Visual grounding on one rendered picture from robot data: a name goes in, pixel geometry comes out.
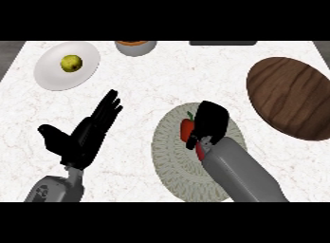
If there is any round woven beige placemat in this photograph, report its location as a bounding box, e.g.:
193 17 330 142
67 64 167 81
152 102 249 203

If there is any yellow-green fruit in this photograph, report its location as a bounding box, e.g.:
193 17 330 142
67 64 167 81
61 54 84 73

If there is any brown wooden bowl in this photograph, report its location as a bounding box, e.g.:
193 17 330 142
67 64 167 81
245 56 330 141

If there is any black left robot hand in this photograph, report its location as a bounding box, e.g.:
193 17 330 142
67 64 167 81
37 89 124 171

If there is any white plate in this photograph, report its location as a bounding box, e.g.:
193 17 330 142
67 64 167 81
33 41 102 92

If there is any red bell pepper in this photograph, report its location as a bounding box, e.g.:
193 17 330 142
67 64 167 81
179 111 207 161

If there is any grey cup with orange content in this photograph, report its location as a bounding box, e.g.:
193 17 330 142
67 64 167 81
115 40 158 58

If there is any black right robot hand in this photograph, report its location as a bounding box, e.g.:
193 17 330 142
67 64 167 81
185 101 232 151

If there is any dark grey flat object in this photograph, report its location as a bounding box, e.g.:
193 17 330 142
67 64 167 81
189 40 260 47

